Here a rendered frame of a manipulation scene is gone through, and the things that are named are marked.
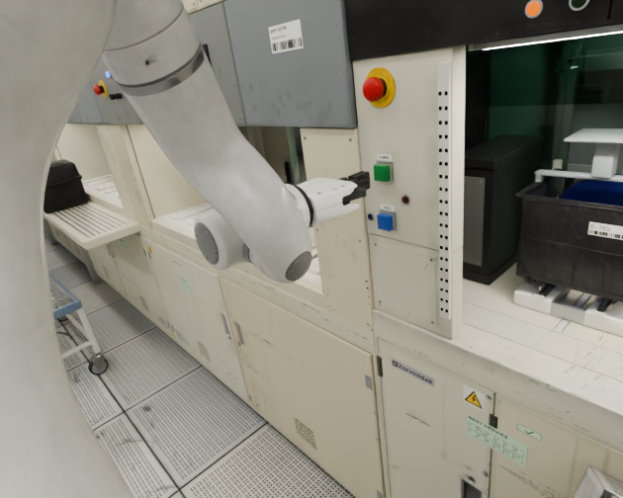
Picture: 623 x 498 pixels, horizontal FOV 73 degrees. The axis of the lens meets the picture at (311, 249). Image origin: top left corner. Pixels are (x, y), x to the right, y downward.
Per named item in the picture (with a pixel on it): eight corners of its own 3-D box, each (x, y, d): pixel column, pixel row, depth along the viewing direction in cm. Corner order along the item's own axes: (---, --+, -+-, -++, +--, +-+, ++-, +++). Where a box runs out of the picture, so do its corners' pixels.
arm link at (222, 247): (304, 205, 59) (264, 179, 65) (225, 237, 52) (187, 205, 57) (300, 251, 65) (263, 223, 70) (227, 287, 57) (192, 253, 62)
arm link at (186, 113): (263, 63, 35) (329, 260, 59) (170, 25, 44) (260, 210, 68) (179, 124, 33) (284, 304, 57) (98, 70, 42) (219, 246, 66)
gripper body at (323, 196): (275, 225, 71) (321, 206, 78) (315, 238, 64) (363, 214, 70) (267, 183, 68) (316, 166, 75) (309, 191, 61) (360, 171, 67)
